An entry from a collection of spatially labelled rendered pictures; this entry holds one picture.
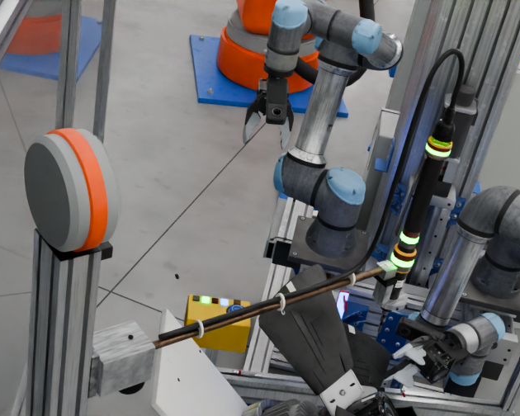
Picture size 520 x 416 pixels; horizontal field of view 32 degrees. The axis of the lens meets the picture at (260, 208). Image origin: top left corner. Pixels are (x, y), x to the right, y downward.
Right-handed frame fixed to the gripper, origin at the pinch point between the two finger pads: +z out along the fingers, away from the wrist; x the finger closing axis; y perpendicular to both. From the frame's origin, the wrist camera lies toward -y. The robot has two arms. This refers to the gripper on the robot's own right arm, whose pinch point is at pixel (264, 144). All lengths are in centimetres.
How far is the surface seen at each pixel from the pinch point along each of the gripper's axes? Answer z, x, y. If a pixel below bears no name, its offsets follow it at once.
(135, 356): -9, 23, -88
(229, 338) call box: 45.5, 1.0, -19.5
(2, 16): -57, 46, -79
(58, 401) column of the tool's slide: -4, 33, -95
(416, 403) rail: 63, -52, -16
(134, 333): -10, 24, -84
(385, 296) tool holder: 0, -23, -54
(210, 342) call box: 48, 6, -19
